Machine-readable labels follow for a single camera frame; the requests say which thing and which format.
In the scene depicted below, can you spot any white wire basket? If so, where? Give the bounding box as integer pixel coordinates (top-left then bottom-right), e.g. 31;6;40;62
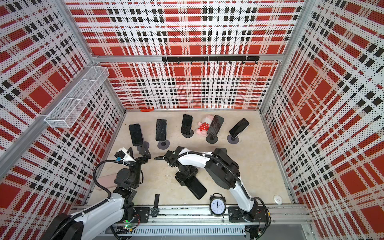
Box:
45;66;109;129

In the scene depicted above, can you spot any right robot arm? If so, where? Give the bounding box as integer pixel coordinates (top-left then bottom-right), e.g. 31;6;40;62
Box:
154;147;271;227

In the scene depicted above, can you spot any pink plush toy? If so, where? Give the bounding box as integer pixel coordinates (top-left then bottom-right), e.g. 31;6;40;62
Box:
195;115;214;137

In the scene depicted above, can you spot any pink phone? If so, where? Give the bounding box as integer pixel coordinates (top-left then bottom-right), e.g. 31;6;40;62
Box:
97;175;117;189

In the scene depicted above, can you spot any grey phone stand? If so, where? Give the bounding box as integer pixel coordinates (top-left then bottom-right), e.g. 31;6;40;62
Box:
227;135;239;145
158;140;170;150
137;142;150;153

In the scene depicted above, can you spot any white round puck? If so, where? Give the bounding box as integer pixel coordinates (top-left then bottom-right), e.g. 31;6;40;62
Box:
274;195;283;205

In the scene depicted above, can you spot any black alarm clock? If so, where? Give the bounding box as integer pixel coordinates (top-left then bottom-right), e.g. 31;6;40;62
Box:
209;193;227;217

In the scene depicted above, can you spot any dark phone stand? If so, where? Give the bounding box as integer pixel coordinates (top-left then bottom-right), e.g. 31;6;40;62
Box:
182;130;195;139
206;135;218;144

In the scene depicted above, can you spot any black wristwatch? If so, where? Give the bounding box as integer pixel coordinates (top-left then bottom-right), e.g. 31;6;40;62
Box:
151;194;160;218

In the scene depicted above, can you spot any black phone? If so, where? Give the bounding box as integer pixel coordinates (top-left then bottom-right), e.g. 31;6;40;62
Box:
156;119;167;142
184;176;207;200
181;114;193;134
229;118;250;139
207;115;225;137
129;124;144;147

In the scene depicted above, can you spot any black hook rail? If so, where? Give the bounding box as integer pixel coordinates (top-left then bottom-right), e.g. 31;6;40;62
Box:
162;56;260;64

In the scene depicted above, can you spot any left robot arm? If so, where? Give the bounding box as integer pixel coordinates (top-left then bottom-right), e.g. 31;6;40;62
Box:
42;145;152;240

